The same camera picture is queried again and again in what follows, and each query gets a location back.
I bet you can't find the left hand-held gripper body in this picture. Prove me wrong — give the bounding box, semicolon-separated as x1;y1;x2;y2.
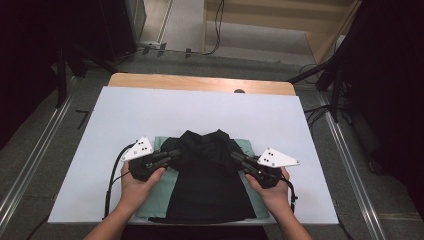
121;135;168;183

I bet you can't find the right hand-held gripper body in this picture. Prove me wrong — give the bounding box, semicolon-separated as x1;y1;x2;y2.
244;147;301;189

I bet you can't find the black and green T-shirt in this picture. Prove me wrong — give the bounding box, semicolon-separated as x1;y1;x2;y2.
135;129;270;225

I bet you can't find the person's right hand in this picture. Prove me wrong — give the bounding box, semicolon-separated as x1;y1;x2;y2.
244;167;294;214

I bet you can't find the person's left hand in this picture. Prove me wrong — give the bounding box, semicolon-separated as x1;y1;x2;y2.
119;163;167;211

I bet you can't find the white board mat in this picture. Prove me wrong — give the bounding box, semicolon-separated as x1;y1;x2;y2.
47;85;340;225

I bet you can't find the person's dark clothing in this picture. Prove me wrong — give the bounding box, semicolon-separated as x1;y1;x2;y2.
120;223;269;240

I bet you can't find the black tripod stand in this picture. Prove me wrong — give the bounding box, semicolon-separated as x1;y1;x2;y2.
287;54;349;124
54;41;119;109

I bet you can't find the black cabinet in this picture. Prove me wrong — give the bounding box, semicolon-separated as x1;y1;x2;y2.
99;0;148;63

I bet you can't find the wooden shelf unit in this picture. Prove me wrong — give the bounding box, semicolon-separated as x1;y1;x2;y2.
202;0;363;65

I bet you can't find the dark curtain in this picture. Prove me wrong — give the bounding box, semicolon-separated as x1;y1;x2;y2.
0;0;129;151
333;0;424;221

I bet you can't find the right hand-held gripper cable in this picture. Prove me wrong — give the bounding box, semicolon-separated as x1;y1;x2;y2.
279;176;299;214

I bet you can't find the hand-held gripper cable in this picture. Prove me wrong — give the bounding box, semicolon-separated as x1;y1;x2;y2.
102;143;138;221
279;176;299;214

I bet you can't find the left hand-held gripper cable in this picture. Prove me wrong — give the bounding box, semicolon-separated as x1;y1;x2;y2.
102;143;138;221

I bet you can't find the black floor cable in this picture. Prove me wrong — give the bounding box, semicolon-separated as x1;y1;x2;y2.
302;104;332;130

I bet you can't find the metal floor rail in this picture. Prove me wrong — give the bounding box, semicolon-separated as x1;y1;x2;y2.
316;91;389;240
0;78;79;231

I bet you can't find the black hanging cable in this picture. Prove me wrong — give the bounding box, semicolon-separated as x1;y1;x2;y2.
202;0;225;56

